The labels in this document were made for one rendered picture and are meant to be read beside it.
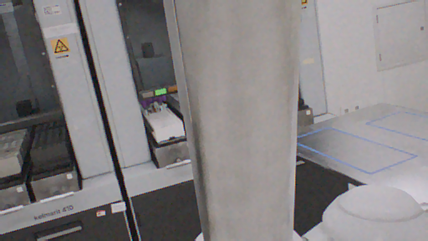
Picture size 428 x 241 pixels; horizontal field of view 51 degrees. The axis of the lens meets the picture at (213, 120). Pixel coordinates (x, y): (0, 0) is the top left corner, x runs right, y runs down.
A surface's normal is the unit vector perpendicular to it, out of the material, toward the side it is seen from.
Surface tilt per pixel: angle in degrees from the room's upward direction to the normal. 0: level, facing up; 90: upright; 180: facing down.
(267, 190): 113
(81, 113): 90
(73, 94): 90
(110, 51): 90
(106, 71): 90
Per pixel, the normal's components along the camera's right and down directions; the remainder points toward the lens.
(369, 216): -0.37, -0.52
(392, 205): -0.09, -0.98
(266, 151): 0.40, 0.54
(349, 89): 0.30, 0.21
